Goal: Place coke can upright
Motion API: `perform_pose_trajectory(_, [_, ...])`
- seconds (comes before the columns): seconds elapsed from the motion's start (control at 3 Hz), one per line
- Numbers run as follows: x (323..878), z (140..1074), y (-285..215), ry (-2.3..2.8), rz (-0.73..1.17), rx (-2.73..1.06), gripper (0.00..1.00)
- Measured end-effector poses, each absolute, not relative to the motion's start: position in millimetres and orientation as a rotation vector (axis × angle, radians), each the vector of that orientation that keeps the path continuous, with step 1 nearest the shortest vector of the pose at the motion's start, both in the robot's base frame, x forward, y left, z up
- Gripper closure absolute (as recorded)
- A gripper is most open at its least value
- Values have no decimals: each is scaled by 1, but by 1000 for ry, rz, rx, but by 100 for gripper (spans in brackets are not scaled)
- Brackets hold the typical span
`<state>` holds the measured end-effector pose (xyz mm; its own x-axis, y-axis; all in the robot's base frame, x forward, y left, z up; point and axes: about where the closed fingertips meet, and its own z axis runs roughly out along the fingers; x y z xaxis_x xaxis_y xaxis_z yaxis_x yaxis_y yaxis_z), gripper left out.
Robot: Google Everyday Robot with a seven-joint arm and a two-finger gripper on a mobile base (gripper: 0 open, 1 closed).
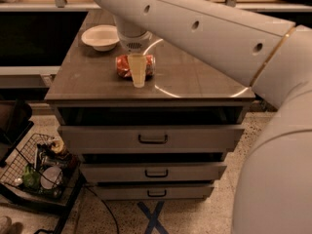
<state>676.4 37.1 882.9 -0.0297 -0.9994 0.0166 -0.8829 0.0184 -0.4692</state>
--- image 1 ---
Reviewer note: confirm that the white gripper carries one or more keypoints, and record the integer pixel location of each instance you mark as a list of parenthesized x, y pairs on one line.
[(135, 44)]

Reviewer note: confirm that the dented orange coke can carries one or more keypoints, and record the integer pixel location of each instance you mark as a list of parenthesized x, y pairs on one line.
[(123, 68)]

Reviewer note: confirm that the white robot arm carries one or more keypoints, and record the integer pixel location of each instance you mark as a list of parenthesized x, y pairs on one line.
[(271, 56)]

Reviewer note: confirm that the white bowl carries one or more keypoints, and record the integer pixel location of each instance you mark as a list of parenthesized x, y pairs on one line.
[(102, 38)]

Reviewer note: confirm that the grey drawer cabinet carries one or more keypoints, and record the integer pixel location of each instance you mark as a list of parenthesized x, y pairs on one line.
[(183, 91)]

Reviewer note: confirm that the white cup in basket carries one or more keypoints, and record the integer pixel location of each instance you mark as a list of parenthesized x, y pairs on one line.
[(51, 178)]

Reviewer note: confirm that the blue tape cross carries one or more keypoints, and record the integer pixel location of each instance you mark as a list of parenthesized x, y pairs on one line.
[(153, 218)]

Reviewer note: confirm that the green bag in basket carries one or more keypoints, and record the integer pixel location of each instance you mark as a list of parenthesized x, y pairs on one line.
[(30, 177)]

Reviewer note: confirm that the top drawer with handle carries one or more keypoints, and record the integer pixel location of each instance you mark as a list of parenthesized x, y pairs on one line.
[(150, 139)]

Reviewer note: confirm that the drawer with handle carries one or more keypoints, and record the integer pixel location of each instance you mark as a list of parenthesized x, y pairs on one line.
[(154, 192), (152, 172), (150, 139)]

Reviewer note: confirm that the middle drawer with handle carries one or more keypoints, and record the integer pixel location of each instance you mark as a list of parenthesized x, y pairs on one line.
[(152, 172)]

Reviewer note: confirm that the bottom drawer with handle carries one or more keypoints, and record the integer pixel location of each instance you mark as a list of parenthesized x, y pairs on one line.
[(154, 192)]

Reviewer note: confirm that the black wire basket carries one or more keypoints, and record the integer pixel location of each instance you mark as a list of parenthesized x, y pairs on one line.
[(42, 152)]

